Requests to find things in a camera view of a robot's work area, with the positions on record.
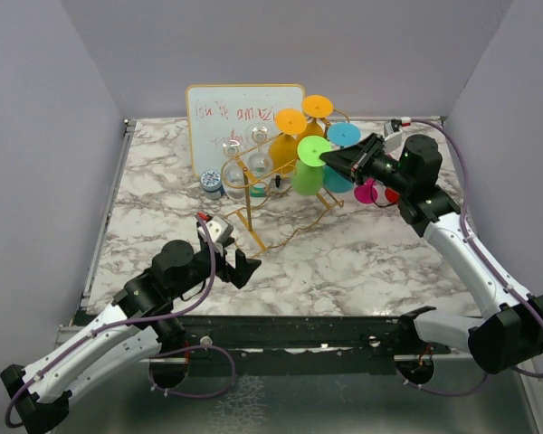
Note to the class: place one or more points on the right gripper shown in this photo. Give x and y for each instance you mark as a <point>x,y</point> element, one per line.
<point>354,160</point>

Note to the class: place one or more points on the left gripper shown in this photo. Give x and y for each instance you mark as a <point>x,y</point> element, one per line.
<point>243,268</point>

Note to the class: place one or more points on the pink wine glass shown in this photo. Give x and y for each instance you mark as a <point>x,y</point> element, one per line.
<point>366,193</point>

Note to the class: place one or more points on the green wine glass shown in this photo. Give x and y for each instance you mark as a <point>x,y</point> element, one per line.
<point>309,168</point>

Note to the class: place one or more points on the red wine glass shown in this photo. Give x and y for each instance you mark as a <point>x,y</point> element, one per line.
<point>391,194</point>

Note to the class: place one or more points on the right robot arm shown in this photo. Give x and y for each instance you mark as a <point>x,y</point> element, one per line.
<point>509,330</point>

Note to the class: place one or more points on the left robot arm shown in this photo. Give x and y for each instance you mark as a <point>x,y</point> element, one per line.
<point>41,392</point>

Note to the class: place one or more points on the rear orange wine glass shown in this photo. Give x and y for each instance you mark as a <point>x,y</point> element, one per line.
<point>316,108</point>

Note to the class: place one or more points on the orange wine glass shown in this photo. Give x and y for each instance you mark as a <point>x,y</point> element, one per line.
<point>316,108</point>
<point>283,149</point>

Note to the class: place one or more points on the front orange wine glass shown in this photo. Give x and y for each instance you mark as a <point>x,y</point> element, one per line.
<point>283,149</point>

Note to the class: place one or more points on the front clear wine glass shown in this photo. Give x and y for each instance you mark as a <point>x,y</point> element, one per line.
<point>233,173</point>

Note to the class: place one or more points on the clear wine glass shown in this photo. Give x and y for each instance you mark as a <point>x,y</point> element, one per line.
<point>233,173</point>
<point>259,162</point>

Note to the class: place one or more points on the rear clear wine glass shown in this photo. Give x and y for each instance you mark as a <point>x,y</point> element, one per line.
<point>259,162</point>

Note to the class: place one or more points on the blue white small can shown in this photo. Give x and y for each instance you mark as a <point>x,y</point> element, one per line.
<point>212,185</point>

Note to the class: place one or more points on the yellow framed whiteboard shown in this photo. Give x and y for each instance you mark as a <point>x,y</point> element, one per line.
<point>243,112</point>

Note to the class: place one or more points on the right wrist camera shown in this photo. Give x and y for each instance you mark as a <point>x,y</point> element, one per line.
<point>393,131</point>

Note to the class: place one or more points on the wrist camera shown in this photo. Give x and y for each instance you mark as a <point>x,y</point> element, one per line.
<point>393,131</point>
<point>219,229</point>

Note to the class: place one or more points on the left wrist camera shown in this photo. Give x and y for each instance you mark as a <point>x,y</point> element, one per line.
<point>219,229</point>

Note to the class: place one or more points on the gold wire glass rack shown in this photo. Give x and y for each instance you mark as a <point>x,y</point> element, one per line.
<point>272,221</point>

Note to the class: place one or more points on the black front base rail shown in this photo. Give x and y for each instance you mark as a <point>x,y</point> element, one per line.
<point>293,345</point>

